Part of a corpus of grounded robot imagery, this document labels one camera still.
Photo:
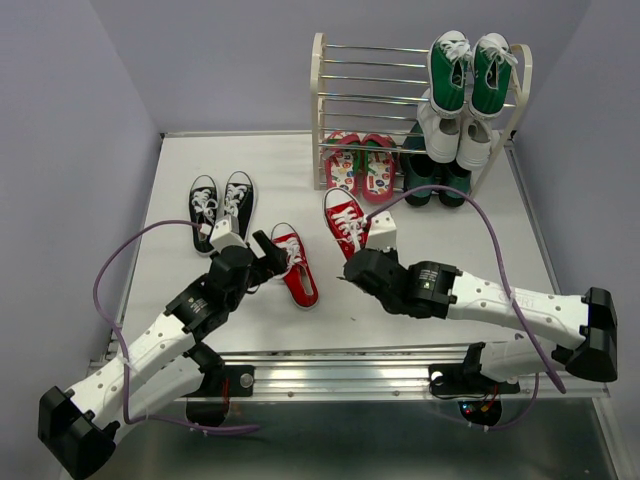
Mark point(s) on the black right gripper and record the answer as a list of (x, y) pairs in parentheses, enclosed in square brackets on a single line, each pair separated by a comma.
[(390, 253)]

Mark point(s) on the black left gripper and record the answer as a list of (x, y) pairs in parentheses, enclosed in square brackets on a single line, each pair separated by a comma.
[(275, 255)]

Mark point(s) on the red sneaker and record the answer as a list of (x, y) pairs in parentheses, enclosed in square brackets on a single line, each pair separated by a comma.
[(298, 277), (346, 220)]

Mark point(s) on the pink patterned sandal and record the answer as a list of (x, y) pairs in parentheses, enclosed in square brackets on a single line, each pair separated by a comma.
[(379, 168), (342, 164)]

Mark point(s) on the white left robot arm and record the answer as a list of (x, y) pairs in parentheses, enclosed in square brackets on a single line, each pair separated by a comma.
[(82, 424)]

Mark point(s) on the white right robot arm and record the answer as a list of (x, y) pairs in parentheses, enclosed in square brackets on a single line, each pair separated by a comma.
[(576, 333)]

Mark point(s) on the left dark green shoe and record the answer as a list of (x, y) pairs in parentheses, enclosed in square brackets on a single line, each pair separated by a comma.
[(418, 168)]

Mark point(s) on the dark green shoe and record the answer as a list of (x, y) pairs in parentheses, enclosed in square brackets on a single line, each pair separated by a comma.
[(418, 168), (454, 176)]

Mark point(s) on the right dark green shoe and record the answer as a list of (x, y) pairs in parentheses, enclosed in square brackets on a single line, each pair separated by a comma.
[(454, 176)]

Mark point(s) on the left white shoe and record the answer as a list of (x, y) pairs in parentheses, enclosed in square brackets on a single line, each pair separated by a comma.
[(441, 132)]

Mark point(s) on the white shoe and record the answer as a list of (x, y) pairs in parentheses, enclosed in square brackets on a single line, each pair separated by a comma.
[(475, 143), (441, 132)]

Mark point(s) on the right white shoe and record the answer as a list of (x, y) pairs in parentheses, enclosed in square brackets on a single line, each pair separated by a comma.
[(475, 143)]

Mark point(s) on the cream metal shoe shelf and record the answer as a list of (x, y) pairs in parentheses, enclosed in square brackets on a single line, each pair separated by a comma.
[(365, 90)]

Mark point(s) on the right black sneaker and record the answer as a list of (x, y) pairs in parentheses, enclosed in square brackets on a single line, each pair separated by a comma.
[(239, 201)]

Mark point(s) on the black sneaker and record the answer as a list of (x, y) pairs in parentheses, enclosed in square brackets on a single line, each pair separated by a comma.
[(239, 201), (203, 210)]

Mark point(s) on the left black sneaker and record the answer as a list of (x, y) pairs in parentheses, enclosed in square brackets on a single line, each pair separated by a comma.
[(203, 210)]

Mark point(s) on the left green sneaker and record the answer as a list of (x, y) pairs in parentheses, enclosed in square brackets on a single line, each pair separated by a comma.
[(448, 60)]

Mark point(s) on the green sneaker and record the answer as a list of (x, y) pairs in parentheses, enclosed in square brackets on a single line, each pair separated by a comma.
[(492, 65), (448, 60)]

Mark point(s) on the right green sneaker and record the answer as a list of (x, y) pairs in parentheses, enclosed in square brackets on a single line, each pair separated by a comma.
[(492, 65)]

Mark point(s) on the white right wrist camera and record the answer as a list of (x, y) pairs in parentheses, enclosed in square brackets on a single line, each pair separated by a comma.
[(382, 234)]

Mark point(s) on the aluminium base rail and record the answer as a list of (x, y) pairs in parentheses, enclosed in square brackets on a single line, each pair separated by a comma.
[(322, 376)]

